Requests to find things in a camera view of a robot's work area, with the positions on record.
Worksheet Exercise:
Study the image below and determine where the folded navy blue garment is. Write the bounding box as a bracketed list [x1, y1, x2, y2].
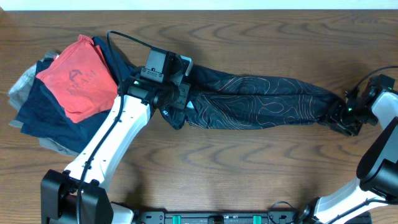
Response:
[15, 35, 141, 156]

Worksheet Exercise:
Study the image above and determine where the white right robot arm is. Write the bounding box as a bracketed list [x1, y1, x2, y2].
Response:
[303, 91, 397, 223]

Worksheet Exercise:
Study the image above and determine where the folded red printed t-shirt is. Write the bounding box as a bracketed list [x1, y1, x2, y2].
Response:
[36, 35, 118, 123]

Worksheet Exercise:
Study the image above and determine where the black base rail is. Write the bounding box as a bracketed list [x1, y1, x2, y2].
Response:
[132, 202, 303, 224]

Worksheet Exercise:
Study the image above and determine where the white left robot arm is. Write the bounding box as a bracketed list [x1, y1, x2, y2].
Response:
[40, 78, 190, 223]

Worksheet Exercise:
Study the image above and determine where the black patterned cycling jersey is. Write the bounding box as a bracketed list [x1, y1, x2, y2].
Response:
[160, 65, 339, 130]

